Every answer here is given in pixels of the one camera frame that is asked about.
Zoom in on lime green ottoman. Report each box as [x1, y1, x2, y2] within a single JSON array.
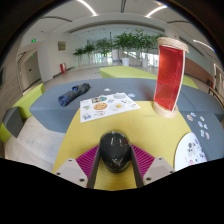
[[0, 83, 45, 144]]

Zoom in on folded dark blue umbrella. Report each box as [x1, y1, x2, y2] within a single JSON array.
[[57, 82, 91, 108]]

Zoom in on black computer mouse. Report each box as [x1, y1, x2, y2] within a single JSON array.
[[99, 130, 133, 174]]

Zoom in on round white printed mouse pad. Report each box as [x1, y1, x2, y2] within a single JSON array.
[[174, 132, 208, 172]]

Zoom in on white printed sticker sheet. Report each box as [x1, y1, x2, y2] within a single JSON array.
[[79, 92, 141, 124]]

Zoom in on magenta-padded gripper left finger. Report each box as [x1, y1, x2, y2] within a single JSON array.
[[54, 143, 102, 190]]

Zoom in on olive wall plaque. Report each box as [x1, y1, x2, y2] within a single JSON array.
[[57, 40, 67, 52]]

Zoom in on red fire extinguisher box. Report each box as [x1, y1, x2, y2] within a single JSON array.
[[59, 62, 68, 74]]

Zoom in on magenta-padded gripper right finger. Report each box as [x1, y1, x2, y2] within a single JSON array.
[[129, 143, 176, 188]]

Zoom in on row of potted green plants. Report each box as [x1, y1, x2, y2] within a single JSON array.
[[72, 29, 166, 69]]

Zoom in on red panel stand with rope ends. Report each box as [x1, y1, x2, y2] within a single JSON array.
[[152, 36, 190, 120]]

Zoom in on long ceiling light strips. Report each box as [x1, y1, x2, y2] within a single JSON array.
[[76, 0, 214, 53]]

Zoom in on dark grey ottoman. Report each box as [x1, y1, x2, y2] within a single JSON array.
[[1, 106, 24, 138]]

